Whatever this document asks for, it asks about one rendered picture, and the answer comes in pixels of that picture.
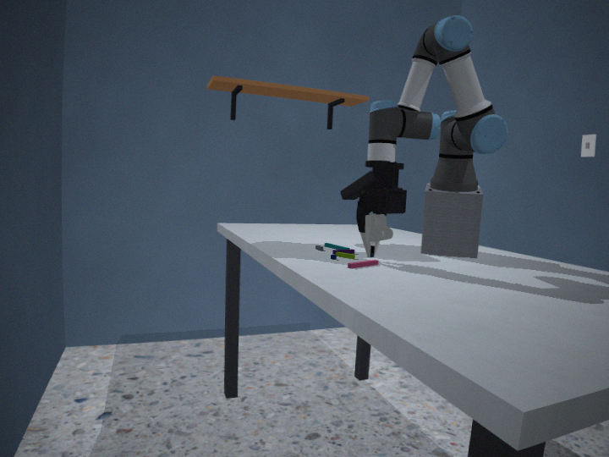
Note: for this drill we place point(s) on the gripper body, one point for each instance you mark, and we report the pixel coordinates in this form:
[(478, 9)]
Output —
[(374, 200)]

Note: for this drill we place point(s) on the pink rod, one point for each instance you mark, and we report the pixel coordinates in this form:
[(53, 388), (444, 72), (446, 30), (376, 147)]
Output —
[(363, 264)]

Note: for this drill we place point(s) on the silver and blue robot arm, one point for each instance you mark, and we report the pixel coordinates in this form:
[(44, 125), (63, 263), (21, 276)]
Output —
[(479, 129)]

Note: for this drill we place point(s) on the turquoise rod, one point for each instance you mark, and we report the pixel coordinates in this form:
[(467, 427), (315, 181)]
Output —
[(337, 247)]

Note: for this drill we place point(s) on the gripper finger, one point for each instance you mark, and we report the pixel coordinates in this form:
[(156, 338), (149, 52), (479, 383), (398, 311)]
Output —
[(388, 233), (368, 228)]

